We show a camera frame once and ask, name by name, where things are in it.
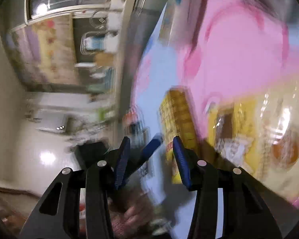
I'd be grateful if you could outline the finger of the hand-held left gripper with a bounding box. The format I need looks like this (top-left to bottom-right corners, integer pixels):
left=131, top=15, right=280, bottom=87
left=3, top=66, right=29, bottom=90
left=125, top=133, right=164, bottom=183

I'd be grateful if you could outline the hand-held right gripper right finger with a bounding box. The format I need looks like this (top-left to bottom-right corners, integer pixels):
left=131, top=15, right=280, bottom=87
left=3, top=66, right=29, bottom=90
left=173, top=136, right=283, bottom=239

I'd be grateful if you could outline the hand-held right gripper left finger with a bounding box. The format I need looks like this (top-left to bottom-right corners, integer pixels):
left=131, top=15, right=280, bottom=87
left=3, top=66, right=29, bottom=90
left=19, top=136, right=131, bottom=239

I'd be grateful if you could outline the yellow cardboard box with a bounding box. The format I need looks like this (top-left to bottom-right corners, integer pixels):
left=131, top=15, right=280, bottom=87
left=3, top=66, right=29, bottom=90
left=159, top=87, right=202, bottom=185

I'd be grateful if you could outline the clear yellow printed plastic bag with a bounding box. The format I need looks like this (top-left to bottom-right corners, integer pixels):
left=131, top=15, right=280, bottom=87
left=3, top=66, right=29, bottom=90
left=207, top=80, right=299, bottom=205

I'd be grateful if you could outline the person's left hand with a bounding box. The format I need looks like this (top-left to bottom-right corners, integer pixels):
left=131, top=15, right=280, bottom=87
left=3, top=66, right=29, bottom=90
left=110, top=192, right=155, bottom=239

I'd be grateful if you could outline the white appliance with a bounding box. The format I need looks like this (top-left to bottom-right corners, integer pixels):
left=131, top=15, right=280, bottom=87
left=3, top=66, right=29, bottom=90
left=36, top=111, right=69, bottom=135

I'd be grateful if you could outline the wooden cutting board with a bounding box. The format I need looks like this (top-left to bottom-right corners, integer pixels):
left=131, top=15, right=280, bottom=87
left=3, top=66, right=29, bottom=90
left=93, top=52, right=115, bottom=66

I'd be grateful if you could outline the blue white detergent jug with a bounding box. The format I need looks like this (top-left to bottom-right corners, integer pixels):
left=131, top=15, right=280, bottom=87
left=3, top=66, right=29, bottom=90
left=86, top=33, right=107, bottom=51

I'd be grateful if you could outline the wall poster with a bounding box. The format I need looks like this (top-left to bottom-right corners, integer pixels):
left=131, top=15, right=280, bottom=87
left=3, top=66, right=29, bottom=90
left=10, top=15, right=78, bottom=87

